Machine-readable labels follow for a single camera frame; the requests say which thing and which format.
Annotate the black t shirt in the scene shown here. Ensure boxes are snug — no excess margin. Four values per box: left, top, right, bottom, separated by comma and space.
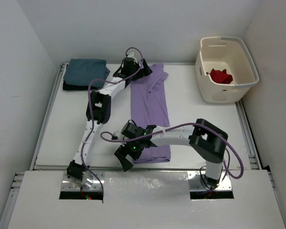
62, 81, 101, 92

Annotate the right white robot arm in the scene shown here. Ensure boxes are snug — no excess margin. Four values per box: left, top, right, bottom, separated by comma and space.
114, 119, 228, 190

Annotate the lilac cloth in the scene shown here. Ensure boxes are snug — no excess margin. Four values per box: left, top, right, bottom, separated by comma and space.
131, 63, 171, 164

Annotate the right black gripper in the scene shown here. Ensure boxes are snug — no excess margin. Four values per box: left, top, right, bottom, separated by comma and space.
115, 137, 144, 171

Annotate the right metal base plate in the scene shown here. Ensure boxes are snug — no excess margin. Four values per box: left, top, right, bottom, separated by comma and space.
188, 170, 232, 192

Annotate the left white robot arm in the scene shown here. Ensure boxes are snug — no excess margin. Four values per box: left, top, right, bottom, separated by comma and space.
67, 52, 152, 183

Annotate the metal base plate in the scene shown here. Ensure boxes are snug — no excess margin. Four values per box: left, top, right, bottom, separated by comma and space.
61, 174, 104, 191
188, 170, 232, 192

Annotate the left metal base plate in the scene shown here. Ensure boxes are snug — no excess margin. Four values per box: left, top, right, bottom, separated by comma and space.
61, 174, 104, 191

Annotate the blue shirt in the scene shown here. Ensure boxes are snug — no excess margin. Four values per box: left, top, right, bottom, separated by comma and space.
63, 59, 110, 86

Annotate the red shirt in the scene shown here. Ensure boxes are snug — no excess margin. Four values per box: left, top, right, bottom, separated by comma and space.
209, 69, 233, 84

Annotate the cream laundry basket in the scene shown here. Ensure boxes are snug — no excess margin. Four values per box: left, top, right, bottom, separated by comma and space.
195, 36, 259, 103

